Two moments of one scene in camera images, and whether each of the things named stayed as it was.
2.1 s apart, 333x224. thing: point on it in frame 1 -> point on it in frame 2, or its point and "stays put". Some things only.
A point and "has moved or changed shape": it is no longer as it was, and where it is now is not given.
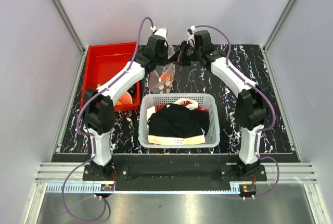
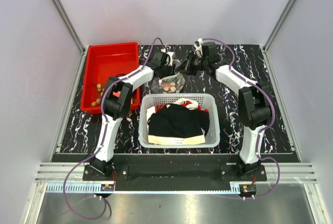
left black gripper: (165, 50) -> (169, 69)
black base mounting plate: (174, 172) stays put
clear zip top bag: (162, 79) has moved or changed shape
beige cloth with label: (187, 140) stays put
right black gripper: (179, 56) -> (183, 68)
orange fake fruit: (166, 75) has moved or changed shape
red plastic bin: (104, 62) stays put
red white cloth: (187, 102) stays put
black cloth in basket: (176, 119) stays put
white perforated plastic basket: (206, 101) stays put
